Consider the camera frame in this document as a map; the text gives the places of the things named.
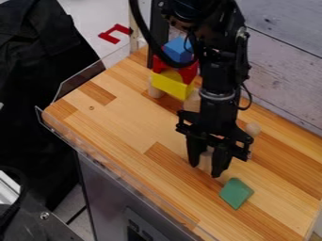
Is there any blue block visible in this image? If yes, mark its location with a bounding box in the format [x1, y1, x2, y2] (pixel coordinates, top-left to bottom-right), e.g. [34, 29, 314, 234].
[161, 36, 196, 64]

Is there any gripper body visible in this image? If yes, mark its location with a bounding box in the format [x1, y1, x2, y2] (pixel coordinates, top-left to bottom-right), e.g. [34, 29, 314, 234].
[174, 89, 256, 162]

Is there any yellow block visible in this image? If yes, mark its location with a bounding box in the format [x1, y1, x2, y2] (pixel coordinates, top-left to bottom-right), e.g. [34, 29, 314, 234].
[149, 69, 197, 102]

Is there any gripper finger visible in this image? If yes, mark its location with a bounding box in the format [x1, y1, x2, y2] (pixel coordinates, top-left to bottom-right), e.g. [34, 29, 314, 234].
[210, 145, 234, 179]
[185, 134, 208, 169]

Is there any beige wooden plus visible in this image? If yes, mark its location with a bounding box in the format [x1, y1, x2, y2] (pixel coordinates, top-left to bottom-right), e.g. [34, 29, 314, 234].
[197, 121, 264, 173]

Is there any green block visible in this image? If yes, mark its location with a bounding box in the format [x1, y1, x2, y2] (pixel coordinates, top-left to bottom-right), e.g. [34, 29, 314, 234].
[217, 177, 256, 211]

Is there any beige wooden cylinder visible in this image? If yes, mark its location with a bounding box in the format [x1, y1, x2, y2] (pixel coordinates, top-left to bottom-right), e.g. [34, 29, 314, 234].
[147, 78, 168, 99]
[182, 88, 203, 113]

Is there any black fabric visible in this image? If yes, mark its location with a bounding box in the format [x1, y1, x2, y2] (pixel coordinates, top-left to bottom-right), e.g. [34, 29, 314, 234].
[0, 0, 107, 212]

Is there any red block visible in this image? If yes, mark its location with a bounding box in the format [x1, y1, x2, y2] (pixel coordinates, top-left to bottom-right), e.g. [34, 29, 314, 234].
[151, 54, 201, 86]

